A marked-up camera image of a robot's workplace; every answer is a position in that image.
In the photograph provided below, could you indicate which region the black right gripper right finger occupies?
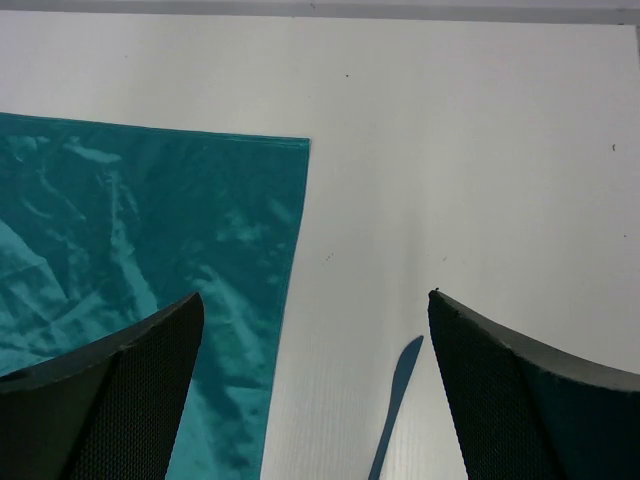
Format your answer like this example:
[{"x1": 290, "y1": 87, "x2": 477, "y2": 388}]
[{"x1": 428, "y1": 290, "x2": 639, "y2": 479}]

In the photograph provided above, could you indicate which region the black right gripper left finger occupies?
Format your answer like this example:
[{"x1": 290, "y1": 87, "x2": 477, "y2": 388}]
[{"x1": 1, "y1": 293, "x2": 204, "y2": 479}]

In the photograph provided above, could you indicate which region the blue plastic knife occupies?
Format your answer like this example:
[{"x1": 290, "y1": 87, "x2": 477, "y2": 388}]
[{"x1": 368, "y1": 335, "x2": 424, "y2": 480}]

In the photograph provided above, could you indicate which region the teal cloth napkin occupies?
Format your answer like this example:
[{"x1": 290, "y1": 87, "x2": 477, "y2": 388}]
[{"x1": 1, "y1": 114, "x2": 310, "y2": 479}]

